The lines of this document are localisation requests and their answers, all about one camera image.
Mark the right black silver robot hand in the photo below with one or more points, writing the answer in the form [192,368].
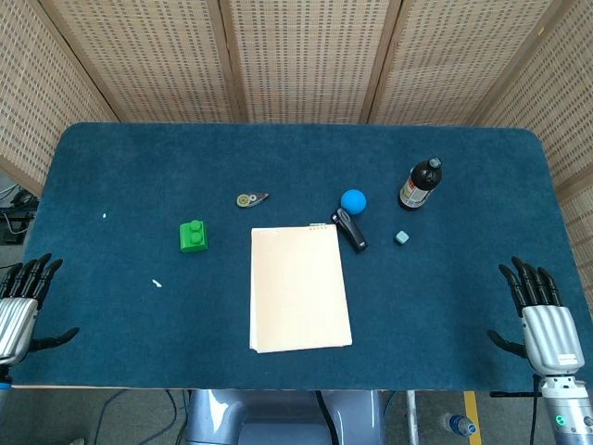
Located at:
[551,334]

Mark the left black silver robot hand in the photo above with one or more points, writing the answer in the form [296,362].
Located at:
[18,320]

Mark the black stapler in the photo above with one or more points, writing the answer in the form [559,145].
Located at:
[352,232]

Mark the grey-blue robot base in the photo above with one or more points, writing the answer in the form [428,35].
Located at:
[278,417]

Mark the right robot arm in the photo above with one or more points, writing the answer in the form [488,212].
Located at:
[570,417]

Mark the beige spiral notepad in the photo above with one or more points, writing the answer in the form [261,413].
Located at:
[299,287]

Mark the clear plastic water bottle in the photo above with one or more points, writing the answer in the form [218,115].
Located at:
[458,424]

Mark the metal table leg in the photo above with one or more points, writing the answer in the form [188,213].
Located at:
[411,417]

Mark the small grey-green cube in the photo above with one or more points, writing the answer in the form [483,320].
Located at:
[401,237]

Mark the green toy building block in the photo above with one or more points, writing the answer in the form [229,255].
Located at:
[194,238]

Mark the blue table cloth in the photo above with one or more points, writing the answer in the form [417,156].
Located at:
[139,162]

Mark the dark brown bottle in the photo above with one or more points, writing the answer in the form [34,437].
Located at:
[419,185]

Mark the blue ball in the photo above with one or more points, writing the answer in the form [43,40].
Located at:
[353,200]

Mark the correction tape dispenser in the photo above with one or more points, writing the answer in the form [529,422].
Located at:
[248,199]

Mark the woven bamboo folding screen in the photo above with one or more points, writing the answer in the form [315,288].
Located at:
[301,55]

